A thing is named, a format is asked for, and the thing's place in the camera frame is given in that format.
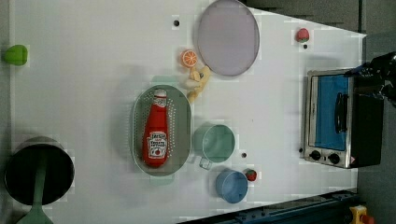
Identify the red ketchup bottle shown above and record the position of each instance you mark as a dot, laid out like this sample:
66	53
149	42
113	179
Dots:
155	140

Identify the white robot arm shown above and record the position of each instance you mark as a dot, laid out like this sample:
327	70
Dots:
376	78

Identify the green oval strainer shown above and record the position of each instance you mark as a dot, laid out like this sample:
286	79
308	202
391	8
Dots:
179	129

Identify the green cup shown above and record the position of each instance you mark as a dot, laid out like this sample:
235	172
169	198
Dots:
213	143

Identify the yellow banana bunch toy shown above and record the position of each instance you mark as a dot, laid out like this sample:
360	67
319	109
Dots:
197	81

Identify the orange slice toy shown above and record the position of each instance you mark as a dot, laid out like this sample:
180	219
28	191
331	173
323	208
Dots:
188	58

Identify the blue cup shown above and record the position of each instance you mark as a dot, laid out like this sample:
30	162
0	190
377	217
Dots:
231	186

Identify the small red strawberry toy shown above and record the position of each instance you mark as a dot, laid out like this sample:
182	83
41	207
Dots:
251	175

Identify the purple round plate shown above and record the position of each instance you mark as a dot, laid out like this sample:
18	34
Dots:
228	37

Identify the pink peach toy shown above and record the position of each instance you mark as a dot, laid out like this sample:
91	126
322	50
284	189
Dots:
302	35

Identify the silver toaster oven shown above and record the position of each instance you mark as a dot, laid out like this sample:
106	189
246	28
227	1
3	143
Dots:
342	127

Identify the black pot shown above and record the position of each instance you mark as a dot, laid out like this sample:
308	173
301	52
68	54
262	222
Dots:
37	154

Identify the yellow red clamp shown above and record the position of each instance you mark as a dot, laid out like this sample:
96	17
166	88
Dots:
360	216

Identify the green pepper toy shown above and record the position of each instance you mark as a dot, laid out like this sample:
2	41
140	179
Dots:
16	55

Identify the green spatula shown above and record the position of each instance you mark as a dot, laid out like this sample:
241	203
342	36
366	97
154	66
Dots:
36	215

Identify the blue metal frame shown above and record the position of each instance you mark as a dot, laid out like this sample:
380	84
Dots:
329	208

